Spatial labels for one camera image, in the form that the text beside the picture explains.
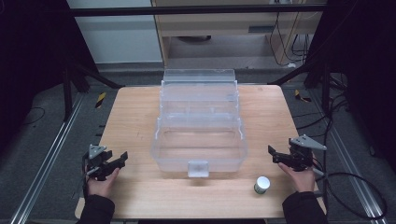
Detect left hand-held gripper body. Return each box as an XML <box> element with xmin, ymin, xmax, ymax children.
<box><xmin>81</xmin><ymin>144</ymin><xmax>114</xmax><ymax>182</ymax></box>

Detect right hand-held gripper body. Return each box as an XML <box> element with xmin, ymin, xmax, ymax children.
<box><xmin>288</xmin><ymin>133</ymin><xmax>328</xmax><ymax>173</ymax></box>

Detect small white-lidded jar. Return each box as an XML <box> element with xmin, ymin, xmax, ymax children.
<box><xmin>253</xmin><ymin>175</ymin><xmax>272</xmax><ymax>195</ymax></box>

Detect clear plastic storage box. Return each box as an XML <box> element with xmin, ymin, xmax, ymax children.
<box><xmin>150</xmin><ymin>68</ymin><xmax>248</xmax><ymax>178</ymax></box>

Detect person's left hand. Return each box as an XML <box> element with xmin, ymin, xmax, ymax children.
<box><xmin>86</xmin><ymin>167</ymin><xmax>120</xmax><ymax>199</ymax></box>

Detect person's right hand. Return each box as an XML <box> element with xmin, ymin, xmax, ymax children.
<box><xmin>277</xmin><ymin>151</ymin><xmax>317</xmax><ymax>193</ymax></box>

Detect yellow black striped tape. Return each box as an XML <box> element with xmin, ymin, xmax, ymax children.
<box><xmin>94</xmin><ymin>91</ymin><xmax>107</xmax><ymax>109</ymax></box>
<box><xmin>294</xmin><ymin>89</ymin><xmax>312</xmax><ymax>104</ymax></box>

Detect black metal stand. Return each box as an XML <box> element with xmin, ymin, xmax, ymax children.
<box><xmin>267</xmin><ymin>59</ymin><xmax>347</xmax><ymax>116</ymax></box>
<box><xmin>62</xmin><ymin>55</ymin><xmax>125</xmax><ymax>123</ymax></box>

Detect white cabinet panel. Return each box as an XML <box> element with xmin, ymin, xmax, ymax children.
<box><xmin>66</xmin><ymin>0</ymin><xmax>163</xmax><ymax>64</ymax></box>

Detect wooden cabinet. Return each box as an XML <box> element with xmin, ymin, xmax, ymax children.
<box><xmin>150</xmin><ymin>0</ymin><xmax>328</xmax><ymax>67</ymax></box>

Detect black horizontal bar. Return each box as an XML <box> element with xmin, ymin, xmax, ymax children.
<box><xmin>68</xmin><ymin>3</ymin><xmax>329</xmax><ymax>18</ymax></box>

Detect aluminium floor rail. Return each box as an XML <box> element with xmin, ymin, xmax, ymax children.
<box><xmin>307</xmin><ymin>90</ymin><xmax>390</xmax><ymax>224</ymax></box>
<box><xmin>8</xmin><ymin>92</ymin><xmax>86</xmax><ymax>224</ymax></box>

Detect black cable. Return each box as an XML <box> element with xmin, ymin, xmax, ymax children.
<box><xmin>312</xmin><ymin>62</ymin><xmax>389</xmax><ymax>220</ymax></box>

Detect hanging black cables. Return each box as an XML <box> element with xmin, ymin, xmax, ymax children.
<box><xmin>268</xmin><ymin>12</ymin><xmax>312</xmax><ymax>68</ymax></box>

